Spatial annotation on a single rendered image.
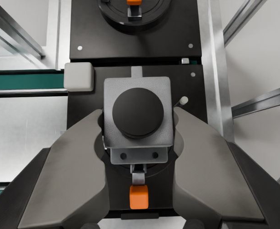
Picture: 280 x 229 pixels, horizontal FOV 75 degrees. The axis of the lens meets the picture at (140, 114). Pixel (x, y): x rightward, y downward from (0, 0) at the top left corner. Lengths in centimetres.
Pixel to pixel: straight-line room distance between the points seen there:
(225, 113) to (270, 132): 18
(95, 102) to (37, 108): 14
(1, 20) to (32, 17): 27
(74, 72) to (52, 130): 13
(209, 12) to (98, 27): 22
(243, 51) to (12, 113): 54
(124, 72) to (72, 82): 9
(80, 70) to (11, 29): 11
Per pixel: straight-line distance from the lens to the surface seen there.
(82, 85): 32
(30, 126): 42
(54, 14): 43
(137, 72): 17
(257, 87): 52
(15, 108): 44
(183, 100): 22
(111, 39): 37
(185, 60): 36
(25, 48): 36
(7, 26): 33
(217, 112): 36
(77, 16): 40
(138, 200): 21
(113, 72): 34
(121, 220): 34
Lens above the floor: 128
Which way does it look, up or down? 81 degrees down
